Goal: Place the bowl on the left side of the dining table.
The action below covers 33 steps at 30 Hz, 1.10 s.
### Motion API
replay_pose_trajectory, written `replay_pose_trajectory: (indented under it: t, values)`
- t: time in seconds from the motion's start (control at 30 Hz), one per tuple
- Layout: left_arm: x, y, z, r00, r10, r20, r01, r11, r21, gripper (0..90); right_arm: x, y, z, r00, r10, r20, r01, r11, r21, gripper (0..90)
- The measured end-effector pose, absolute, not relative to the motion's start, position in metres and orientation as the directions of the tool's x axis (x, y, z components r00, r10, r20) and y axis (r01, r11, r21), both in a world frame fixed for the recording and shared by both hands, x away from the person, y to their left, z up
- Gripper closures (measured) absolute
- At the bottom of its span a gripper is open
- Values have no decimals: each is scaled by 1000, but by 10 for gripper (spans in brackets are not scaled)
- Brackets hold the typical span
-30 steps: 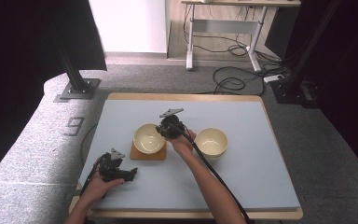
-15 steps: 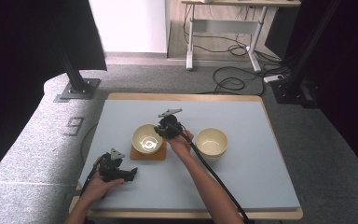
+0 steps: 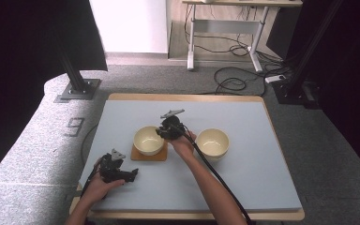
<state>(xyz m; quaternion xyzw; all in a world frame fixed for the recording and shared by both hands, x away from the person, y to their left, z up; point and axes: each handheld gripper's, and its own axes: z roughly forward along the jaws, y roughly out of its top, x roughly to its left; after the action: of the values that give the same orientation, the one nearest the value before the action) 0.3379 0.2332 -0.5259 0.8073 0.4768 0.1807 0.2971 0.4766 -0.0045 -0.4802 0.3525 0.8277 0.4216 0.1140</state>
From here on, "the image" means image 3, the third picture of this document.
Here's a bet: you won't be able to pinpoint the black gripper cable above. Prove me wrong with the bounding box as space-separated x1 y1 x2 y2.
176 123 253 225
80 157 105 199

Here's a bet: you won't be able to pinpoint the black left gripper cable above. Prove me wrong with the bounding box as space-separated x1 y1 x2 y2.
80 157 105 199

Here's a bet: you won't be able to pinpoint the cream ceramic bowl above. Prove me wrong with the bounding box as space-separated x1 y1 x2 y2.
133 125 166 157
196 127 231 161

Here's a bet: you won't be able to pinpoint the black floor cable bundle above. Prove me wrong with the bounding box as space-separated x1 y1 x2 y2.
214 66 268 98

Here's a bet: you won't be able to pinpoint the thin black floor cable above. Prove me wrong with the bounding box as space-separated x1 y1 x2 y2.
80 124 99 166

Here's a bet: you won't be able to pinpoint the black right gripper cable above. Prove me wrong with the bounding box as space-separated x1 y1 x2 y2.
176 123 253 225

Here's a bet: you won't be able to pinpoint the wooden table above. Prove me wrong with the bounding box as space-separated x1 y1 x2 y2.
69 92 306 221

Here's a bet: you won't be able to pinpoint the person's right hand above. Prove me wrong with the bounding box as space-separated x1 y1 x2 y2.
168 130 198 159

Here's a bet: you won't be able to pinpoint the square wooden coaster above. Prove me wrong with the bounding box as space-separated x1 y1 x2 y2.
130 142 169 162

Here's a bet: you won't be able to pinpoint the black curtain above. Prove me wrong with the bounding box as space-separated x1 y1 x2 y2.
0 0 109 186
266 0 360 184

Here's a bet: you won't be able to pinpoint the pale blue table pad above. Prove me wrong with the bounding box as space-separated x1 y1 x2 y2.
79 99 303 211

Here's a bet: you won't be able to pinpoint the white metal-legged desk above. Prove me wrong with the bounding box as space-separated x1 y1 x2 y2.
182 0 304 73

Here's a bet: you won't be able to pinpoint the black cables under desk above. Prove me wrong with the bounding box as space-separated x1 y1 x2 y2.
183 4 255 58

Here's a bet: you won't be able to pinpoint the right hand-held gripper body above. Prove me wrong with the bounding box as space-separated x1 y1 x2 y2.
160 109 188 141

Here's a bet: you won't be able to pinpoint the white power strip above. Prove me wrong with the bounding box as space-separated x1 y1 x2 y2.
264 74 287 84

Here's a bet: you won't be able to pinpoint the black metal stand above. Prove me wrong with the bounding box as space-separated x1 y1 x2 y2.
54 37 102 101
271 0 345 106

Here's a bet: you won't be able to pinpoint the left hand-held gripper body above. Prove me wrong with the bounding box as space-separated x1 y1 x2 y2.
98 148 129 183

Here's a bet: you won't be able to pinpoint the person's left hand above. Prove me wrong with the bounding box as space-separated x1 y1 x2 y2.
82 170 127 203

